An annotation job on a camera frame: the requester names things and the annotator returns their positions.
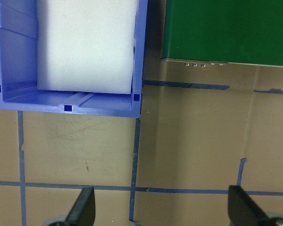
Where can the blue plastic storage bin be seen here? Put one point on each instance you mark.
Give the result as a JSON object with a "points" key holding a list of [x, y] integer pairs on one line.
{"points": [[16, 70]]}

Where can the white foam pad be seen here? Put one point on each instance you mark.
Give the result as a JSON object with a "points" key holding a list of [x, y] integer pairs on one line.
{"points": [[85, 47]]}

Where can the green conveyor belt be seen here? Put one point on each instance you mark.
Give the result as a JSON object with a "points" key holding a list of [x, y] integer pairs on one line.
{"points": [[226, 30]]}

